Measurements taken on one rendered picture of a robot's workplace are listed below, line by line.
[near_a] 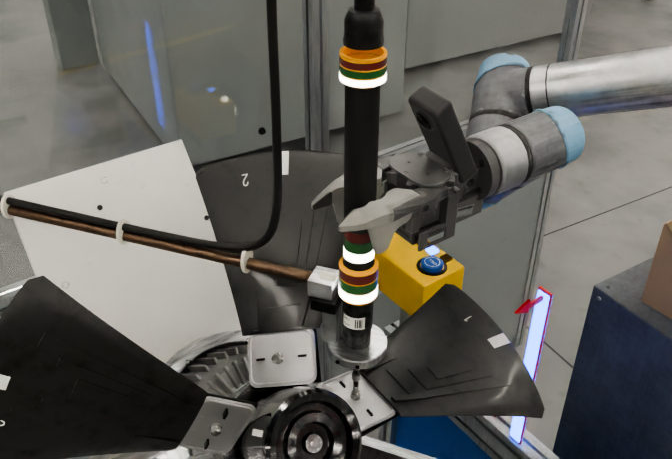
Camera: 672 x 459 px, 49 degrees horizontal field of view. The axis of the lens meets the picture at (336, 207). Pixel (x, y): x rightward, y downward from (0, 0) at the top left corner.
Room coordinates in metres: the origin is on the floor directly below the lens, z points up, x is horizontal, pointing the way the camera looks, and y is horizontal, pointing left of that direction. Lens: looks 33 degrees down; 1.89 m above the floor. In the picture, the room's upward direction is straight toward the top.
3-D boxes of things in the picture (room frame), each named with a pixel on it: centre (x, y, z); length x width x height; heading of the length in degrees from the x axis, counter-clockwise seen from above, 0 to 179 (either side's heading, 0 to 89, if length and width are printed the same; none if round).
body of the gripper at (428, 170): (0.69, -0.11, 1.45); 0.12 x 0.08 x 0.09; 126
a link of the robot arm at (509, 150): (0.74, -0.18, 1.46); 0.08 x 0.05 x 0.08; 36
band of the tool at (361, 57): (0.63, -0.02, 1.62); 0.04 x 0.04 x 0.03
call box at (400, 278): (1.08, -0.15, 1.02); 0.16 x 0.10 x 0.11; 36
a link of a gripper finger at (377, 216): (0.61, -0.04, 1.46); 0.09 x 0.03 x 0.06; 136
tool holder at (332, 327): (0.63, -0.02, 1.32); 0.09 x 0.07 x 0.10; 71
